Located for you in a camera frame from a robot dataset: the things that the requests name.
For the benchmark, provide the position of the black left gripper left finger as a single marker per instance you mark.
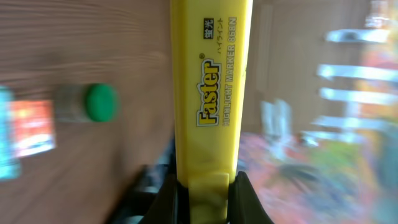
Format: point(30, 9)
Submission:
point(170, 205)

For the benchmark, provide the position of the yellow highlighter marker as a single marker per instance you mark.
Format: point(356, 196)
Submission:
point(210, 43)

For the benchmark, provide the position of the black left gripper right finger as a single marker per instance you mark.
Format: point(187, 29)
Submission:
point(244, 206)

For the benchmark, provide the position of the mint green tissue packet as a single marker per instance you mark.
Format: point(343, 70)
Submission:
point(10, 168)

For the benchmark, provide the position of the orange snack packet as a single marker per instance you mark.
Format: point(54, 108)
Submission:
point(34, 129)

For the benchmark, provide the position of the green lid jar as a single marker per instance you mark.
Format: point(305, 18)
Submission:
point(90, 102)

